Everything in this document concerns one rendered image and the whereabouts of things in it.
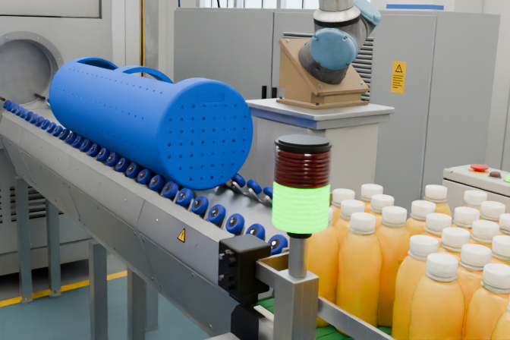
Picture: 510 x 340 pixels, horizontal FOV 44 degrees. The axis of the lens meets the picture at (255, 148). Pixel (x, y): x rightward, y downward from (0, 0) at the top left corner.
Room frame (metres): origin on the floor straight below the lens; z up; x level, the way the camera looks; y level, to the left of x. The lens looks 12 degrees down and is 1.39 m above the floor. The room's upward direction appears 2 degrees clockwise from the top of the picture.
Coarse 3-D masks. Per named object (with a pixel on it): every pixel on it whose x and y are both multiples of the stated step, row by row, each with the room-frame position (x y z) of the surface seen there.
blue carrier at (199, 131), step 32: (96, 64) 2.29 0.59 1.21; (64, 96) 2.06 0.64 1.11; (96, 96) 1.84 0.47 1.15; (128, 96) 1.68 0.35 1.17; (160, 96) 1.56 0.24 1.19; (192, 96) 1.54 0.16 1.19; (224, 96) 1.59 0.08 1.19; (96, 128) 1.83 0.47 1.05; (128, 128) 1.62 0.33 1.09; (160, 128) 1.49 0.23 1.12; (192, 128) 1.54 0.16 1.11; (224, 128) 1.60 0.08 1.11; (160, 160) 1.49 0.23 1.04; (192, 160) 1.54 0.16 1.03; (224, 160) 1.59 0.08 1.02
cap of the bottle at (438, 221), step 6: (426, 216) 0.96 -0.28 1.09; (432, 216) 0.95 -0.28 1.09; (438, 216) 0.95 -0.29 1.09; (444, 216) 0.95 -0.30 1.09; (426, 222) 0.95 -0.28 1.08; (432, 222) 0.94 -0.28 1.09; (438, 222) 0.93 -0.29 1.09; (444, 222) 0.93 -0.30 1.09; (450, 222) 0.94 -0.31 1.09; (432, 228) 0.94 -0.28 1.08; (438, 228) 0.93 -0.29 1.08
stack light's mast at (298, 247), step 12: (276, 144) 0.68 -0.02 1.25; (288, 144) 0.66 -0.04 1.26; (300, 144) 0.66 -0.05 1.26; (312, 144) 0.66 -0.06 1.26; (324, 144) 0.67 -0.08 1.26; (300, 240) 0.67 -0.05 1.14; (300, 252) 0.67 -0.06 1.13; (288, 264) 0.68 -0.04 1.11; (300, 264) 0.67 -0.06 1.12; (300, 276) 0.68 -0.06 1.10
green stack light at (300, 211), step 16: (288, 192) 0.66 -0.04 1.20; (304, 192) 0.65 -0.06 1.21; (320, 192) 0.66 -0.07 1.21; (272, 208) 0.69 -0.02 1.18; (288, 208) 0.66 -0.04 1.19; (304, 208) 0.65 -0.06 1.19; (320, 208) 0.66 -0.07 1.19; (272, 224) 0.68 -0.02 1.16; (288, 224) 0.66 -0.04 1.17; (304, 224) 0.65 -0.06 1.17; (320, 224) 0.66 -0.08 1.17
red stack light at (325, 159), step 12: (276, 156) 0.67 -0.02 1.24; (288, 156) 0.66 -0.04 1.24; (300, 156) 0.65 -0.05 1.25; (312, 156) 0.65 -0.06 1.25; (324, 156) 0.66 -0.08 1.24; (276, 168) 0.67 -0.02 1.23; (288, 168) 0.66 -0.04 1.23; (300, 168) 0.65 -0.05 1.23; (312, 168) 0.66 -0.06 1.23; (324, 168) 0.66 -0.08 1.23; (276, 180) 0.67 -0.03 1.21; (288, 180) 0.66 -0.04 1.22; (300, 180) 0.65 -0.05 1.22; (312, 180) 0.66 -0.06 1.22; (324, 180) 0.66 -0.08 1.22
